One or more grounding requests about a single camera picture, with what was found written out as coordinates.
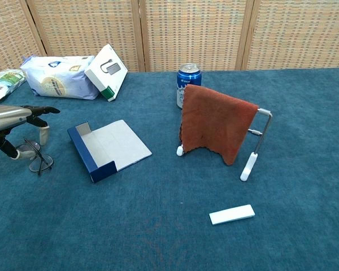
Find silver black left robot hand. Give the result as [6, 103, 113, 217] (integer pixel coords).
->
[0, 104, 61, 160]

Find black-framed eyeglasses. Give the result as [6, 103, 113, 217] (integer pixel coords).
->
[15, 137, 54, 176]

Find blue folding glasses case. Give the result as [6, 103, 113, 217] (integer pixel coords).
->
[67, 119, 153, 183]

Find green white snack packet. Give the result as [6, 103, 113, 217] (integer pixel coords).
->
[0, 68, 27, 101]

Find pale blue tissue pack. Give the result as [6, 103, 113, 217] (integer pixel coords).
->
[19, 55, 99, 100]

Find white adapter product box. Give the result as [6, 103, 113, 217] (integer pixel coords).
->
[84, 43, 129, 102]

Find blue felt table cover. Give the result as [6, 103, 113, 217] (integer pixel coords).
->
[0, 67, 339, 271]

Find blue drink can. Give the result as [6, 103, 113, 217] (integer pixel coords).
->
[175, 63, 202, 110]

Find woven wood-framed folding screen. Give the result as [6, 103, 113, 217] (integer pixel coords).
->
[0, 0, 339, 77]

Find rust red cloth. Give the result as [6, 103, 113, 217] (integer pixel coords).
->
[179, 84, 259, 167]

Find white flat rectangular block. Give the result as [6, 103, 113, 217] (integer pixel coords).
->
[208, 204, 256, 226]

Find white metal towel rack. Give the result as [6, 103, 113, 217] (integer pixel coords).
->
[176, 108, 273, 182]

